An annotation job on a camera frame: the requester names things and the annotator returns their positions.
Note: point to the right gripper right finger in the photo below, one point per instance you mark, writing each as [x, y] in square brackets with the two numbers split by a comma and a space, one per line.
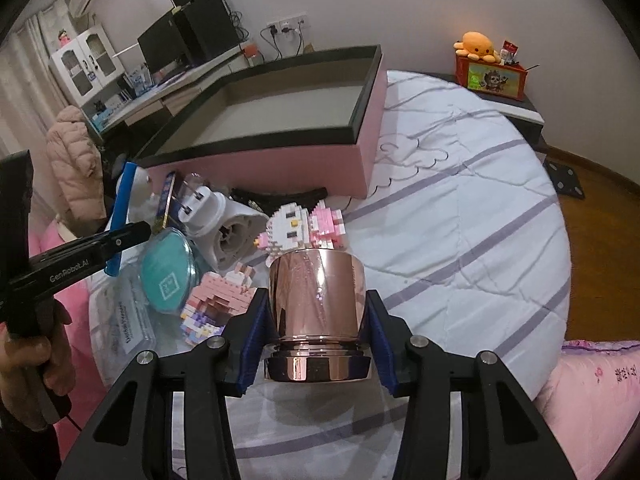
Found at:
[503, 434]

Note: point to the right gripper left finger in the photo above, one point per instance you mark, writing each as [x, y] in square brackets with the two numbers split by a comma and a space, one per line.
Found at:
[129, 434]

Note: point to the blue plastic case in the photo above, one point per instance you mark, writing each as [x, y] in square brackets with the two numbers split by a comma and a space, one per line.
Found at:
[120, 215]

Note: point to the rose gold metal canister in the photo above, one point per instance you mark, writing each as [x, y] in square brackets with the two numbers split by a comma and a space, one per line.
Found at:
[318, 301]

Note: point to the white piggy figurine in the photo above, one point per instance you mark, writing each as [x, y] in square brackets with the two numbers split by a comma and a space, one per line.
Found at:
[143, 201]

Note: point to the white pink brick cat figure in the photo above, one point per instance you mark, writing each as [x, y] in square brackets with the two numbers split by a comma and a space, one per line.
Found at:
[293, 227]

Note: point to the left hand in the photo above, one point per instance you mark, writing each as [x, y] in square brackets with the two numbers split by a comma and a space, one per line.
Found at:
[32, 366]

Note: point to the clear dental floss bag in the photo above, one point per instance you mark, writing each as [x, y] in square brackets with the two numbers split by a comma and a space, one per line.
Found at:
[119, 322]

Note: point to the teal round floss case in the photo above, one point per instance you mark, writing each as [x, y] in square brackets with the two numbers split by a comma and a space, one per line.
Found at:
[167, 271]

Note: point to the white travel plug adapter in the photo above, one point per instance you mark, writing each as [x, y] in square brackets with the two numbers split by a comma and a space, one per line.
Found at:
[223, 230]

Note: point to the pink puffer jacket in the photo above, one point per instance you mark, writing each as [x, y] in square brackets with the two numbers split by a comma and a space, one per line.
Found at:
[76, 164]

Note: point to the white striped bed quilt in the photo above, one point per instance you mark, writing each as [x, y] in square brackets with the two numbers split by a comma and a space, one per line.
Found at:
[462, 234]

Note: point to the blue toothpaste tube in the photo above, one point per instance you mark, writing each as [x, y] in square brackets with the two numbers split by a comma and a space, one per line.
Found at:
[165, 211]

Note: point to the pink pillow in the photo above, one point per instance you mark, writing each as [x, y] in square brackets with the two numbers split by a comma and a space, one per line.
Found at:
[591, 401]

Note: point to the black curved stand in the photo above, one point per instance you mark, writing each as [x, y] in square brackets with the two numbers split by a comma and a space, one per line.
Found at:
[269, 202]

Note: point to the small clear glass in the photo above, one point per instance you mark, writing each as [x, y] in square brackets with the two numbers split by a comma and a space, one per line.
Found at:
[191, 185]

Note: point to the white glass door cabinet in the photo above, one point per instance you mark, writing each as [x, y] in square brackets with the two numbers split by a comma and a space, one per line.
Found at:
[86, 65]

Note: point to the white desk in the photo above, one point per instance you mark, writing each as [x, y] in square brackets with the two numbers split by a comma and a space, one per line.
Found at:
[177, 92]

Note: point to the pink black storage box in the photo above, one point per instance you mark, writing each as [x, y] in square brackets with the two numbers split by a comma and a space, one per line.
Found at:
[284, 127]

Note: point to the black computer monitor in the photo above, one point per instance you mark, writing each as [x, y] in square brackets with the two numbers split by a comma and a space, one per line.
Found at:
[162, 45]

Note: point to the red cartoon box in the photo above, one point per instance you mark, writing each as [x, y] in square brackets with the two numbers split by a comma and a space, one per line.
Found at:
[495, 79]

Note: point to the black computer tower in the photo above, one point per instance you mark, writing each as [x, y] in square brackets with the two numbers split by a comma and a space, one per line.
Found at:
[206, 29]

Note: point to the orange octopus plush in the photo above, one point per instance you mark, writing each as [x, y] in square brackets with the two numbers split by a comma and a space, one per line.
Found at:
[477, 47]

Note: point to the wall power outlet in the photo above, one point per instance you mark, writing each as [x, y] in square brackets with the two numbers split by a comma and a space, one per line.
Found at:
[299, 22]

